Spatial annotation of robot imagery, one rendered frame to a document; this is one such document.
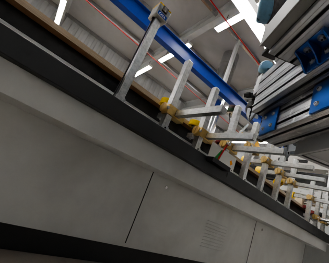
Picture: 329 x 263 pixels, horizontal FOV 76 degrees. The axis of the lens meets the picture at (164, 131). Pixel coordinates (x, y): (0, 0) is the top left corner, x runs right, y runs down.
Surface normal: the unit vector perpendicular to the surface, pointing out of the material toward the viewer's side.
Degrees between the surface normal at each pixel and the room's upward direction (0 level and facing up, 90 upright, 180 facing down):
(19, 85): 90
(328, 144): 90
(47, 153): 90
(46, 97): 90
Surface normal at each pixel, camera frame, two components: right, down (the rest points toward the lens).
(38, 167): 0.60, 0.00
